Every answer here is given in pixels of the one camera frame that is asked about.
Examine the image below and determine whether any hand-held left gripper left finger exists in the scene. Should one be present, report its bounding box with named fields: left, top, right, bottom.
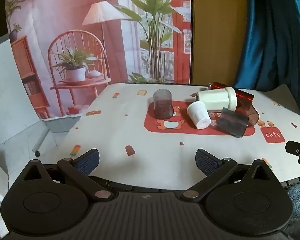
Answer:
left=22, top=148, right=114, bottom=201

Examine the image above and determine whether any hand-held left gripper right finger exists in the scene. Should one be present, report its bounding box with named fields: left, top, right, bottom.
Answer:
left=180, top=149, right=276, bottom=202

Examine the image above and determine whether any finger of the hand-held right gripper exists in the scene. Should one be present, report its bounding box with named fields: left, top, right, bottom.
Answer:
left=285, top=141, right=300, bottom=166

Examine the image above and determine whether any dark grey transparent cup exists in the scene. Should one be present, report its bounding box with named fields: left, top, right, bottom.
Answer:
left=215, top=106, right=249, bottom=138

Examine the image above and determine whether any small white ribbed cup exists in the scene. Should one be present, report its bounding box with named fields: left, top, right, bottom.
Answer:
left=186, top=101, right=211, bottom=130

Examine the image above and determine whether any brown transparent cup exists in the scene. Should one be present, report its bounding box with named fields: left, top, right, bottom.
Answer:
left=234, top=99, right=260, bottom=128

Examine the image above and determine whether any large white cup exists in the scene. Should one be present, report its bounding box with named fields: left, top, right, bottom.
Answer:
left=196, top=87, right=238, bottom=111

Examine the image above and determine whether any red transparent cup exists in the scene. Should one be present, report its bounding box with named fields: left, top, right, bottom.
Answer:
left=207, top=81, right=255, bottom=103

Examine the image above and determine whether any printed bear tablecloth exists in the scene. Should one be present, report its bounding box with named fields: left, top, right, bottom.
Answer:
left=41, top=83, right=300, bottom=191

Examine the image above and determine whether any metal leg with caster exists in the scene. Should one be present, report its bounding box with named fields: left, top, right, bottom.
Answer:
left=32, top=127, right=50, bottom=157

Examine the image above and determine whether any white panel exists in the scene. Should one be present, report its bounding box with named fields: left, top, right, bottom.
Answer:
left=0, top=39, right=49, bottom=160

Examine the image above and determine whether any blue curtain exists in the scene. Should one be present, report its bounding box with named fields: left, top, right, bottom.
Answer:
left=234, top=0, right=300, bottom=118

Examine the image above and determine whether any printed room backdrop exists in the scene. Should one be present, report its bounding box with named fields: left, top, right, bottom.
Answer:
left=4, top=0, right=192, bottom=119

